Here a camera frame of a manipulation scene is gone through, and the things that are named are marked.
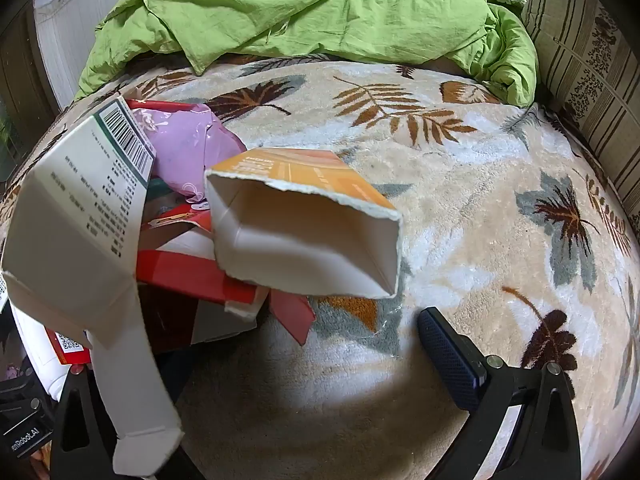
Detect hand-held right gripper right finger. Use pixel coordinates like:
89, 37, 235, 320
417, 306, 583, 480

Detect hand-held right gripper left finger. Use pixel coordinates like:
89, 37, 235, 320
50, 367, 121, 480

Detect red packaging pieces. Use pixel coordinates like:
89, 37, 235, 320
135, 210, 317, 347

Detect orange cardboard box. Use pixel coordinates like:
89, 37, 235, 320
204, 147, 403, 301

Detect white carton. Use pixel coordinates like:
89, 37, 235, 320
0, 92, 183, 478

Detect purple plastic bag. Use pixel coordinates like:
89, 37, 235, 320
140, 102, 248, 211

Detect leaf print blanket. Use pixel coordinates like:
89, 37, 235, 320
0, 55, 640, 480

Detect striped beige pillow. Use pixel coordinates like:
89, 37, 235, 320
520, 0, 640, 231

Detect dark wooden cabinet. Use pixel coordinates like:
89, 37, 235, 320
0, 5, 61, 186

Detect green quilt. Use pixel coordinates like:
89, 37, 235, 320
75, 0, 538, 108

